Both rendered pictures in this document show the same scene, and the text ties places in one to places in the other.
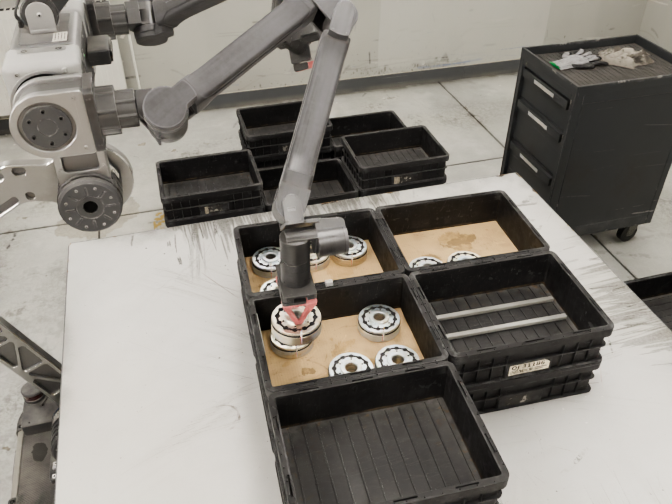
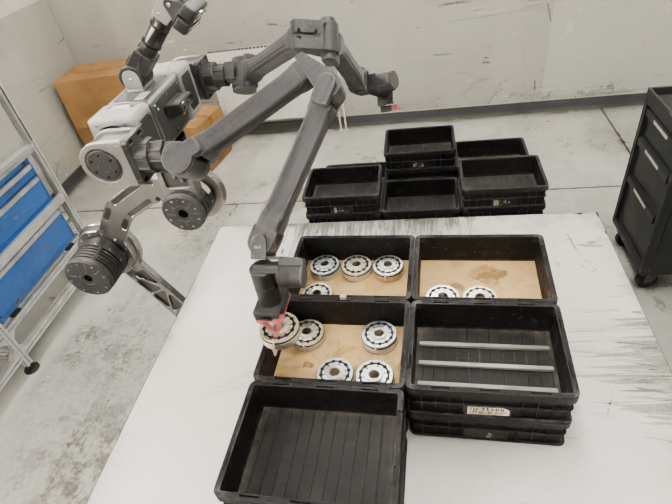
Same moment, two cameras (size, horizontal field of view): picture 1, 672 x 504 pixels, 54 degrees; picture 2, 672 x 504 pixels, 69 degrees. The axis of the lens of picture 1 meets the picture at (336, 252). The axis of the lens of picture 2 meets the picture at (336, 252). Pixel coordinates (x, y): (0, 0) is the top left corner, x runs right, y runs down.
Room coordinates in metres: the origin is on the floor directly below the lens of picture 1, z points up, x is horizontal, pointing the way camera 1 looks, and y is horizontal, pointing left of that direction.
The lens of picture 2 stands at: (0.32, -0.50, 1.97)
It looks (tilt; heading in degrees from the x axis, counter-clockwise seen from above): 40 degrees down; 30
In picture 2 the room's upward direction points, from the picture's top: 11 degrees counter-clockwise
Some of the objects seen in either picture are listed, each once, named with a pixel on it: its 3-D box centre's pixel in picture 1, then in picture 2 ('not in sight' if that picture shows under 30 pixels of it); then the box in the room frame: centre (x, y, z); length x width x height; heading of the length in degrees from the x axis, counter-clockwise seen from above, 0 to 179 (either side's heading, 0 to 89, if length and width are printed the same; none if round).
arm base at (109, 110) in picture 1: (113, 109); (152, 155); (1.10, 0.40, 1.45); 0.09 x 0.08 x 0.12; 16
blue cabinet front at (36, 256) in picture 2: not in sight; (15, 237); (1.45, 2.06, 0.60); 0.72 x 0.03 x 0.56; 16
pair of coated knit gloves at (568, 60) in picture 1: (575, 58); not in sight; (2.79, -1.04, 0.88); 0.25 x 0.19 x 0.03; 106
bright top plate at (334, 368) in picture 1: (351, 369); (334, 373); (1.01, -0.03, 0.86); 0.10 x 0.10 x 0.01
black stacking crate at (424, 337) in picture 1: (343, 346); (338, 351); (1.07, -0.02, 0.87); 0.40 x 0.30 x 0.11; 104
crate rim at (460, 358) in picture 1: (506, 302); (485, 346); (1.17, -0.41, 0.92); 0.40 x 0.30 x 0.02; 104
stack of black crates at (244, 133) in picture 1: (285, 159); (420, 172); (2.80, 0.24, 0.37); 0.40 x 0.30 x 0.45; 106
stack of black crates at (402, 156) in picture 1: (391, 189); (498, 208); (2.53, -0.25, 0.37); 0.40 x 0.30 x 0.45; 106
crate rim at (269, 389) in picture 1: (343, 330); (335, 340); (1.07, -0.02, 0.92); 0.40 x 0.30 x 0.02; 104
